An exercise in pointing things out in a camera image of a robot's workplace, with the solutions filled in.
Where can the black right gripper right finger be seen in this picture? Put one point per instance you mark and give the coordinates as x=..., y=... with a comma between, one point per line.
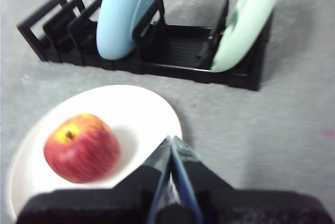
x=248, y=207

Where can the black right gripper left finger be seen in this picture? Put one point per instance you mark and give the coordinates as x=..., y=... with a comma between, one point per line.
x=91, y=207

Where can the red apple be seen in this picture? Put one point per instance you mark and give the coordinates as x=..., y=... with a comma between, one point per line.
x=81, y=150

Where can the cream yellow plate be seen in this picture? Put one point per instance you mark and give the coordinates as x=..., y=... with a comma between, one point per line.
x=125, y=109

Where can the black plate rack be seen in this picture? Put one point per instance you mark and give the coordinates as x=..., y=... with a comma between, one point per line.
x=178, y=48

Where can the green plate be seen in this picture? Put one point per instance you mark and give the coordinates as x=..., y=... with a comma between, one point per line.
x=248, y=25

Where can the blue plate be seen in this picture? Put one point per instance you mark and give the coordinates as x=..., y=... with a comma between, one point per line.
x=123, y=17

